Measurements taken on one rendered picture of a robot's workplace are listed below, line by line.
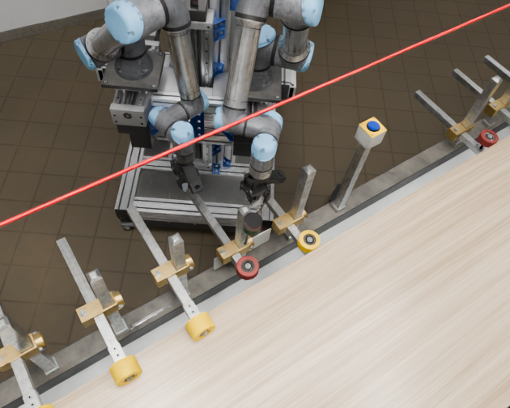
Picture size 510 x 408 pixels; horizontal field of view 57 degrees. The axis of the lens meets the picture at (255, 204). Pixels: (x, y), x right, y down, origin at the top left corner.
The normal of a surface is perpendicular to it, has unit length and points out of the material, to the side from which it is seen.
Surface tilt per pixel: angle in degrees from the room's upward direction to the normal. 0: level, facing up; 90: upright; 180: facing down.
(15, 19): 90
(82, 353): 0
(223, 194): 0
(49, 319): 0
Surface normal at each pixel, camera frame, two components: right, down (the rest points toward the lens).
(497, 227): 0.08, -0.54
